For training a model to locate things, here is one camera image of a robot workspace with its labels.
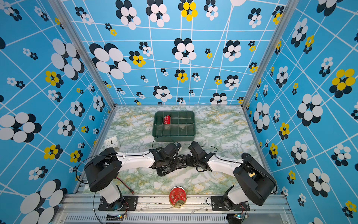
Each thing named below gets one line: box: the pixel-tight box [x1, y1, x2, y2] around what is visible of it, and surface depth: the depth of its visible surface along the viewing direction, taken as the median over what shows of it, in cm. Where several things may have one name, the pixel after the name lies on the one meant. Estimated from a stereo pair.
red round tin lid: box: [168, 185, 187, 209], surface depth 74 cm
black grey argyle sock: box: [151, 154, 187, 177], surface depth 86 cm
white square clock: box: [104, 136, 121, 150], surface depth 96 cm
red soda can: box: [163, 115, 172, 125], surface depth 104 cm
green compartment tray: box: [151, 110, 196, 142], surface depth 107 cm
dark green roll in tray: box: [155, 116, 164, 125], surface depth 107 cm
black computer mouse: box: [241, 152, 254, 161], surface depth 91 cm
